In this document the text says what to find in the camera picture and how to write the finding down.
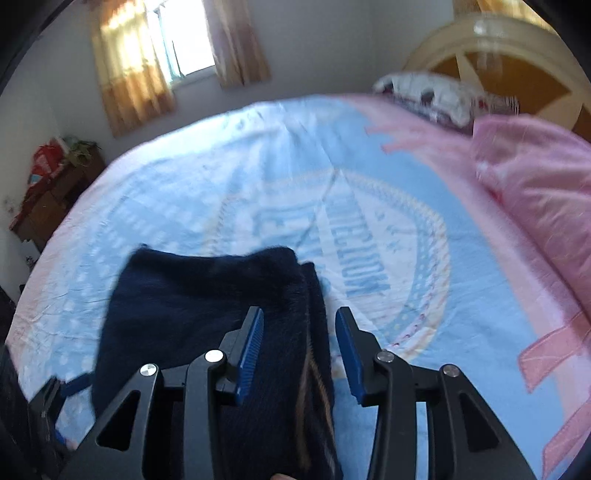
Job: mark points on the cream and wooden headboard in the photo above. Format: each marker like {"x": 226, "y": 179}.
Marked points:
{"x": 531, "y": 50}

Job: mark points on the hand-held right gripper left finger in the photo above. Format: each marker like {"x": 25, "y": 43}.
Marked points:
{"x": 249, "y": 350}

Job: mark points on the blue and pink printed bedsheet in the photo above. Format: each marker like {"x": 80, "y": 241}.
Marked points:
{"x": 286, "y": 184}

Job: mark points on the navy striped knit sweater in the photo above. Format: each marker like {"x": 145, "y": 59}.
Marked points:
{"x": 194, "y": 300}

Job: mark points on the red gift bags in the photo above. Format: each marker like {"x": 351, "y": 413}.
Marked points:
{"x": 46, "y": 161}

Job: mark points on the person's right hand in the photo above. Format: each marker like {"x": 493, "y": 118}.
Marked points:
{"x": 282, "y": 477}

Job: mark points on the pink pillow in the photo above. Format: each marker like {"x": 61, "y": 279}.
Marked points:
{"x": 540, "y": 184}

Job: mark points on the white and maroon patterned pillow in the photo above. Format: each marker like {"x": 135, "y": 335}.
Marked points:
{"x": 429, "y": 92}

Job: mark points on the window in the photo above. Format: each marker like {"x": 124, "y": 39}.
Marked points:
{"x": 189, "y": 46}

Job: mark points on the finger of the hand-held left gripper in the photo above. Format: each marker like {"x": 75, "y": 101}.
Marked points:
{"x": 76, "y": 385}

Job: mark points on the wooden desk with drawers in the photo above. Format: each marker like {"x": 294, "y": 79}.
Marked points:
{"x": 51, "y": 203}

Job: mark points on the green bag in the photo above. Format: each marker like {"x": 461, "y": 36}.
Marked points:
{"x": 81, "y": 150}

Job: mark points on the beige patterned curtain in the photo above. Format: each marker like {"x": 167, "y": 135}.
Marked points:
{"x": 238, "y": 41}
{"x": 129, "y": 74}

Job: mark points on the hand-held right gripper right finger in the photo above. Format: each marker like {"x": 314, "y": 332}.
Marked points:
{"x": 348, "y": 355}

